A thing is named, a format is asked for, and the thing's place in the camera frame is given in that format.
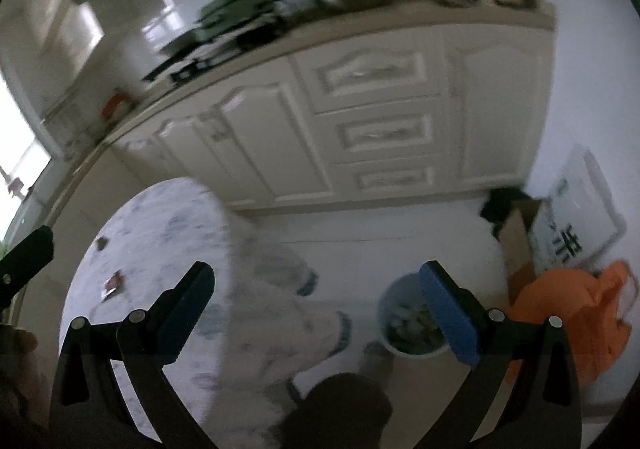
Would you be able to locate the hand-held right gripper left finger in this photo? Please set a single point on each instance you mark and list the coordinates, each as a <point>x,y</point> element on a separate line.
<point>187,309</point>

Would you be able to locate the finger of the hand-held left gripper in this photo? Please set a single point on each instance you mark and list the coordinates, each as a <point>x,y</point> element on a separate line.
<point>27,254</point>

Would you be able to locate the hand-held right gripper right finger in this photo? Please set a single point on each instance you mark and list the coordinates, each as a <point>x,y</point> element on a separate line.
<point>447,314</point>

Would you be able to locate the white trash bin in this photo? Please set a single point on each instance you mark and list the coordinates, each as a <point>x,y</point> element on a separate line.
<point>395,329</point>

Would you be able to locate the small brown scrap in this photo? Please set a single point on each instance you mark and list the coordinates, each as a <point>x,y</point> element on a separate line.
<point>102,244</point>

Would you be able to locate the round marble table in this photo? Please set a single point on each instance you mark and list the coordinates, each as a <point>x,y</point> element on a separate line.
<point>150,229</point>

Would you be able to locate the window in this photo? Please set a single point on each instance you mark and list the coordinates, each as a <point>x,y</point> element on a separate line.
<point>20,164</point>

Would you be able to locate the cardboard box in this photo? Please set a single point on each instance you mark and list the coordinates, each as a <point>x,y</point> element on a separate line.
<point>517,239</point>

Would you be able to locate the orange plastic bag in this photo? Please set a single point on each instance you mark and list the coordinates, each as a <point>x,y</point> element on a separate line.
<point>560,319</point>

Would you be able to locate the black bag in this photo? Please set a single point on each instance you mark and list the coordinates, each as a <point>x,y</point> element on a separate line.
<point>500,206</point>

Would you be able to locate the person's dark trouser leg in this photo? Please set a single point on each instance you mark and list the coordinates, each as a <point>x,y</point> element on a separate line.
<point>340,414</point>

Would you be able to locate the white printed sack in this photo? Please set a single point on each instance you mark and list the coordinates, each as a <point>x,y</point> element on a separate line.
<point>585,209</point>

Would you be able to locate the red and white pot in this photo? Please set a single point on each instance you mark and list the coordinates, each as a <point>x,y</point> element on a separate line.
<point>116,104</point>

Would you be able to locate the cream base cabinets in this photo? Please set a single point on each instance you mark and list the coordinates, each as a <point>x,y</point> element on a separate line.
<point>400,79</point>

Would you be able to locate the black gas stove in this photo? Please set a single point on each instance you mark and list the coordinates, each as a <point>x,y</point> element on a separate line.
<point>200,64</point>

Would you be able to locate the green electric pot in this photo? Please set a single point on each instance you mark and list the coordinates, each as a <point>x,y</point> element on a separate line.
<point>235,9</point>

